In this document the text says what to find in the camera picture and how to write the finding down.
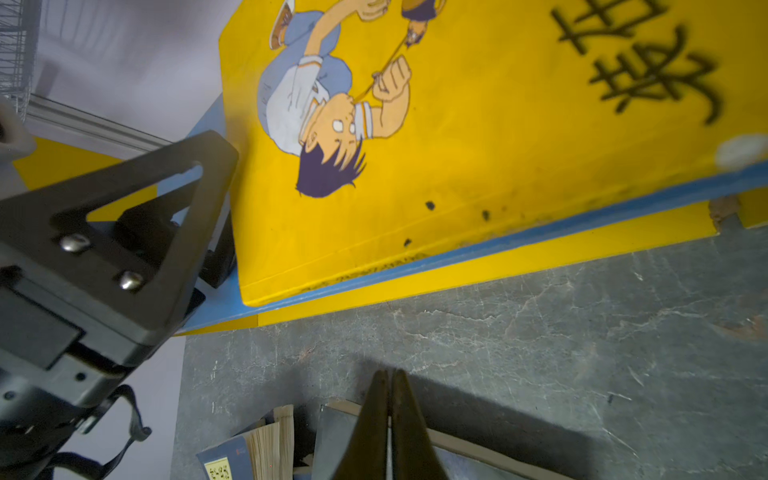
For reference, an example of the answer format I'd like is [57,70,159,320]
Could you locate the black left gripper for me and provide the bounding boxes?
[0,281,199,475]

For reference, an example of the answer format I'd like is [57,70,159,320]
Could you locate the navy book middle top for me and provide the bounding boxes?
[311,400,568,480]

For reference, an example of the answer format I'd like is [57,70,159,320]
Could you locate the yellow wooden bookshelf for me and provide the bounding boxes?
[11,89,768,337]

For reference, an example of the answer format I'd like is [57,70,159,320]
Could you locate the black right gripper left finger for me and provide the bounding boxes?
[333,370,390,480]

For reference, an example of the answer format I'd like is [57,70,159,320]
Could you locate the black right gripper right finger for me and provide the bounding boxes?
[390,370,448,480]

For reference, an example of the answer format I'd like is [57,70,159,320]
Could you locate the white wire basket rear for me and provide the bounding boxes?
[0,0,42,120]

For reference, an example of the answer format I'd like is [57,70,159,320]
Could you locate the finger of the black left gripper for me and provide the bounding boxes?
[1,130,238,366]

